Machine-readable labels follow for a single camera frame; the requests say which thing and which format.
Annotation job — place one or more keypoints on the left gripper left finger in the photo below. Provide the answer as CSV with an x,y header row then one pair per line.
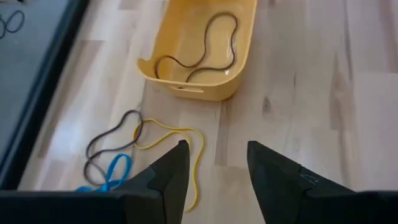
x,y
164,186

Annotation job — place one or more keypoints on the blue rubber band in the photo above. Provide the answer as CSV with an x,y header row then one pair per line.
x,y
112,168

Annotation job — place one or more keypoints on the yellow plastic basket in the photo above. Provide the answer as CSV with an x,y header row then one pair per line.
x,y
192,37

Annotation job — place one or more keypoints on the yellow rubber band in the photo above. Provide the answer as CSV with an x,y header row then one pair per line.
x,y
199,161

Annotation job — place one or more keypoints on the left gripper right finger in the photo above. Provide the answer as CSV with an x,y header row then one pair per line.
x,y
280,186

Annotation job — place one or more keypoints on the black aluminium table frame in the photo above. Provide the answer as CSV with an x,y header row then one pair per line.
x,y
37,105

